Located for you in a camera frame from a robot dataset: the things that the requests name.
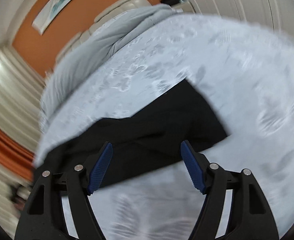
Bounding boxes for black pants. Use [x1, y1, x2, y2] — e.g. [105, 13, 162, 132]
[34, 80, 229, 187]

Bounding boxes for orange curtain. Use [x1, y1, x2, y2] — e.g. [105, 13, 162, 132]
[0, 129, 34, 181]

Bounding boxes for cream curtain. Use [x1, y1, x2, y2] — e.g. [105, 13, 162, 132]
[0, 45, 44, 237]

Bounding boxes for white floral bed sheet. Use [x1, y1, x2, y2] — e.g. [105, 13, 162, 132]
[34, 14, 294, 239]

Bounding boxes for grey duvet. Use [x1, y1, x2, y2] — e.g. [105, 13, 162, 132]
[40, 4, 177, 120]

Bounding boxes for cream leather headboard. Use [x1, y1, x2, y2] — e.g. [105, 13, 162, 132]
[55, 0, 151, 64]

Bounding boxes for framed wall picture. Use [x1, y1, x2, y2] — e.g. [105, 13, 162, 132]
[32, 0, 71, 35]

